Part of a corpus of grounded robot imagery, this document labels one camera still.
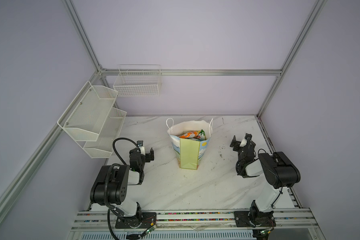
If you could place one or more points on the orange Fox's candy bag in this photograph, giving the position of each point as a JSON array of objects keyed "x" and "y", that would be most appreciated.
[{"x": 189, "y": 135}]

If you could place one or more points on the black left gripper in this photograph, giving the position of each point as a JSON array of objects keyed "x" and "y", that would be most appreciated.
[{"x": 151, "y": 154}]

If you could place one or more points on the white wire basket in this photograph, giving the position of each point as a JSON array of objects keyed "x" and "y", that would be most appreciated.
[{"x": 138, "y": 80}]

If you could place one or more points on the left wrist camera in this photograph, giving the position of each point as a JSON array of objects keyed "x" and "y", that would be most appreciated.
[{"x": 141, "y": 147}]

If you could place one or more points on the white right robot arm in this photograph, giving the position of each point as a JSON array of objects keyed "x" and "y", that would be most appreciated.
[{"x": 279, "y": 172}]

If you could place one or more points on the green candy bag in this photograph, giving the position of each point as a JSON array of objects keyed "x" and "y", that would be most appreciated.
[{"x": 201, "y": 135}]

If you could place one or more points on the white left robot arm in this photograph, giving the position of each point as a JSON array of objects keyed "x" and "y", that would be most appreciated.
[{"x": 111, "y": 187}]

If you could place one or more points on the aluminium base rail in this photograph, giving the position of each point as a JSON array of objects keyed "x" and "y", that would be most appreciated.
[{"x": 285, "y": 224}]

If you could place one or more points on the floral paper gift bag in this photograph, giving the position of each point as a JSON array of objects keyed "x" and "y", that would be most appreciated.
[{"x": 189, "y": 152}]

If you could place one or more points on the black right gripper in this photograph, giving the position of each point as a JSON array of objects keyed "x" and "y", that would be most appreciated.
[{"x": 236, "y": 144}]

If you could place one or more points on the white mesh two-tier shelf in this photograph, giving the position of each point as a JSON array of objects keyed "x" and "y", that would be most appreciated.
[{"x": 93, "y": 121}]

